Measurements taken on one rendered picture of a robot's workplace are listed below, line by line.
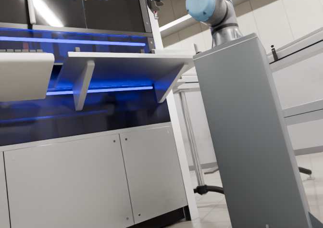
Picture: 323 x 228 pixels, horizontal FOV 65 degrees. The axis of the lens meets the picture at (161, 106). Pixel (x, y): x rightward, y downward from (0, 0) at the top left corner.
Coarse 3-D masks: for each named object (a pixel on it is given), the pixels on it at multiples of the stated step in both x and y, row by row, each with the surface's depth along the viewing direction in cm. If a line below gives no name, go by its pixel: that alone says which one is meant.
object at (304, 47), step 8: (312, 32) 156; (320, 32) 158; (296, 40) 165; (304, 40) 158; (312, 40) 154; (320, 40) 150; (280, 48) 175; (288, 48) 168; (296, 48) 163; (304, 48) 159; (312, 48) 155; (320, 48) 151; (272, 56) 178; (280, 56) 173; (288, 56) 168; (296, 56) 164; (304, 56) 162; (312, 56) 166; (272, 64) 179; (280, 64) 174; (288, 64) 176; (272, 72) 191
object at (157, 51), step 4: (156, 52) 120; (160, 52) 121; (164, 52) 122; (168, 52) 123; (172, 52) 124; (176, 52) 126; (180, 52) 127; (184, 52) 128; (188, 52) 129; (192, 52) 131
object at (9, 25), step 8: (0, 24) 124; (8, 24) 126; (16, 24) 127; (24, 24) 129; (80, 32) 143; (88, 32) 146; (96, 32) 148; (104, 32) 151; (112, 32) 154; (120, 32) 156; (128, 32) 159; (136, 32) 162; (56, 64) 132
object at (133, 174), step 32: (128, 128) 144; (160, 128) 154; (0, 160) 111; (32, 160) 117; (64, 160) 123; (96, 160) 131; (128, 160) 139; (160, 160) 149; (0, 192) 108; (32, 192) 114; (64, 192) 120; (96, 192) 127; (128, 192) 135; (160, 192) 144; (0, 224) 105; (32, 224) 111; (64, 224) 117; (96, 224) 124; (128, 224) 131
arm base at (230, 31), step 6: (228, 24) 102; (234, 24) 102; (216, 30) 104; (222, 30) 102; (228, 30) 101; (234, 30) 101; (216, 36) 103; (222, 36) 101; (228, 36) 100; (234, 36) 101; (240, 36) 100; (216, 42) 102; (222, 42) 100
